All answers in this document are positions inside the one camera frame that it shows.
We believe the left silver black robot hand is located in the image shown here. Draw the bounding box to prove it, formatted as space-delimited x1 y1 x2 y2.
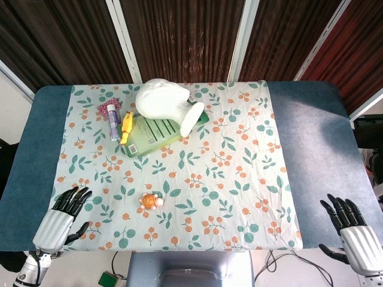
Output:
32 186 93 251

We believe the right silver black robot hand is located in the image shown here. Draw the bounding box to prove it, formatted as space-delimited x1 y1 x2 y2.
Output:
318 194 383 276

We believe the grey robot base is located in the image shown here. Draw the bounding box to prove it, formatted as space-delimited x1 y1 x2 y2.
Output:
126 250 256 287

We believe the small orange turtle toy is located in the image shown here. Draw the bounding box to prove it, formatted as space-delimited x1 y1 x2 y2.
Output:
138 193 165 210

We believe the yellow rubber chicken toy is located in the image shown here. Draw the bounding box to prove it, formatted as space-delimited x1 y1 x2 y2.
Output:
120 109 135 146

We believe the green foot pedal box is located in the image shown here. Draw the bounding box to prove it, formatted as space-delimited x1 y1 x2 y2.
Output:
98 271 121 287

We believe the blue table mat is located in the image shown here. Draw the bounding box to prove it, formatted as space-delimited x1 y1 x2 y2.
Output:
0 81 375 251

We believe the white purple tube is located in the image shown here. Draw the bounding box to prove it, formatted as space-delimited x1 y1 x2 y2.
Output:
107 104 121 142

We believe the pink patterned hair scrunchie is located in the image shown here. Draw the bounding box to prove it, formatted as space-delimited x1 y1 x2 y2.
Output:
96 99 121 121

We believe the green flat package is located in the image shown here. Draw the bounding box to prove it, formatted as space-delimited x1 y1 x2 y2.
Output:
115 111 210 158

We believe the floral leaf print tablecloth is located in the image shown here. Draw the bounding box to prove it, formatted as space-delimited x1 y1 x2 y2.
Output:
50 80 303 251

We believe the white foam mannequin head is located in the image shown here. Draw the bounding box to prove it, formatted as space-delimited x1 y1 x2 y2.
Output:
135 78 205 136

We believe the dark brown curtain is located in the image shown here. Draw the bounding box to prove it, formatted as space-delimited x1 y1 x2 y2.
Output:
0 0 383 113

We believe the black floor cable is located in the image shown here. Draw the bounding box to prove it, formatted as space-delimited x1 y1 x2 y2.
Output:
254 249 334 287

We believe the white partition frame post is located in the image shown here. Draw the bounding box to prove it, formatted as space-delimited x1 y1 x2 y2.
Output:
105 0 142 83
228 0 260 83
293 0 351 81
0 59 36 100

